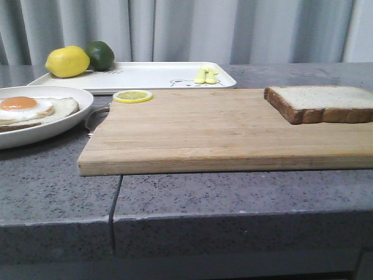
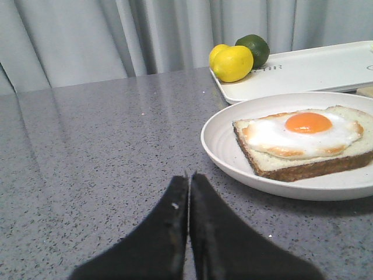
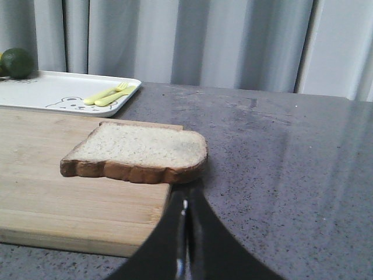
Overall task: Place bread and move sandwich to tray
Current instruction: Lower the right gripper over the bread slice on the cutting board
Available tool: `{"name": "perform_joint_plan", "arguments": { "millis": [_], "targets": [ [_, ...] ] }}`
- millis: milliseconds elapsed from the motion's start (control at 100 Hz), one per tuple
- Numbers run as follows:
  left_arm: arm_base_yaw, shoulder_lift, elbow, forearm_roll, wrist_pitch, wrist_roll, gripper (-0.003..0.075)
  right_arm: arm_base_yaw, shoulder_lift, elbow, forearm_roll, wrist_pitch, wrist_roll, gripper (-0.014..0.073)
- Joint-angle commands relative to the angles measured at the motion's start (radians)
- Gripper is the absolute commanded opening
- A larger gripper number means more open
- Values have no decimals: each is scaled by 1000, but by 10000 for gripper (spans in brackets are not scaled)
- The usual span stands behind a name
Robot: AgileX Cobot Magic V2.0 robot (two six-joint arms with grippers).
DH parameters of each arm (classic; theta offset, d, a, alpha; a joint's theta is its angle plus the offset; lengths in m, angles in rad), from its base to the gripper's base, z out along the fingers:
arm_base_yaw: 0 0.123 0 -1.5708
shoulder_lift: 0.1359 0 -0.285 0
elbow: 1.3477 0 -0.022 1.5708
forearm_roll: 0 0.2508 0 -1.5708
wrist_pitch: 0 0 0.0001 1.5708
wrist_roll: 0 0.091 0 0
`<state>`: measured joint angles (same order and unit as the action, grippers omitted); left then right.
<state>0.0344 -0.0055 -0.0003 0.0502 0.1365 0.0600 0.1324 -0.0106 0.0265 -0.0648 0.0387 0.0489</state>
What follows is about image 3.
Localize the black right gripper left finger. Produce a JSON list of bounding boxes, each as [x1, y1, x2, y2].
[[107, 188, 188, 279]]

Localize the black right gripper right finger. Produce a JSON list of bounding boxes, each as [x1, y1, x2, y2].
[[186, 182, 282, 279]]

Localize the white bread slice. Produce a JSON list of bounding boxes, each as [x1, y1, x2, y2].
[[60, 121, 208, 184]]

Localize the white bear tray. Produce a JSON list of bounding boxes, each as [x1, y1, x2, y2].
[[1, 71, 142, 117]]

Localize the wooden cutting board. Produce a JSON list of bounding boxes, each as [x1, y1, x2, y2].
[[1, 109, 170, 257]]

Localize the yellow plastic knife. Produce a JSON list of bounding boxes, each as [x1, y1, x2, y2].
[[94, 86, 136, 107]]

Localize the yellow plastic fork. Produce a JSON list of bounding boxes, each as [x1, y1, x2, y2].
[[83, 82, 128, 105]]

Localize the grey curtain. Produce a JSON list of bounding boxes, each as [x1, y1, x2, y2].
[[1, 1, 372, 102]]

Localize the green lime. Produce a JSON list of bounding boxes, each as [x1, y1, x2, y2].
[[1, 48, 34, 79]]

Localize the yellow lemon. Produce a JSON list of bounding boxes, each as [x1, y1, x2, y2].
[[0, 53, 4, 76]]

